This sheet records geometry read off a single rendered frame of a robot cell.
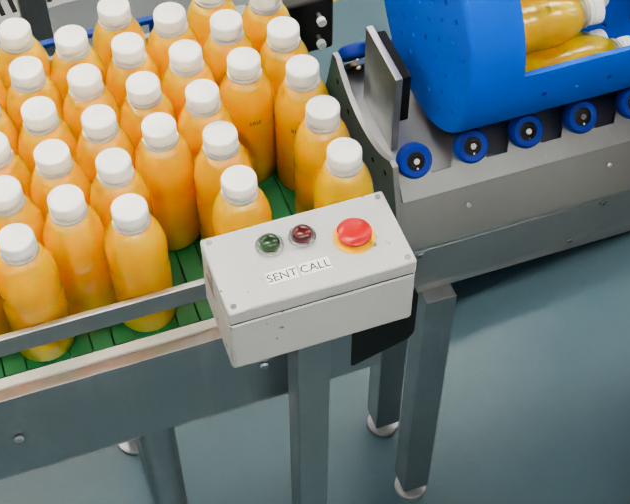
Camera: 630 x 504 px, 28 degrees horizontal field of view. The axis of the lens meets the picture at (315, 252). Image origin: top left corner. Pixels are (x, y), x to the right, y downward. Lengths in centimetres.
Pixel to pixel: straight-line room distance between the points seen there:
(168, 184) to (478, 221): 42
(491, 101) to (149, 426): 57
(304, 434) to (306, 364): 16
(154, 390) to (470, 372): 111
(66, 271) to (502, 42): 54
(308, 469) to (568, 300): 113
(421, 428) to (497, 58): 88
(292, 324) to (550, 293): 141
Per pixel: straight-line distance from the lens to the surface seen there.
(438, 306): 183
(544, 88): 148
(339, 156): 137
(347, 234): 127
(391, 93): 153
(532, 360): 254
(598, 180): 169
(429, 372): 198
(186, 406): 156
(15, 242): 133
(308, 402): 148
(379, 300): 130
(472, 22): 140
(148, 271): 137
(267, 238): 127
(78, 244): 137
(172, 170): 142
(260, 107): 150
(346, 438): 241
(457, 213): 161
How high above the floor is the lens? 210
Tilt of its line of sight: 52 degrees down
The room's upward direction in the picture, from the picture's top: straight up
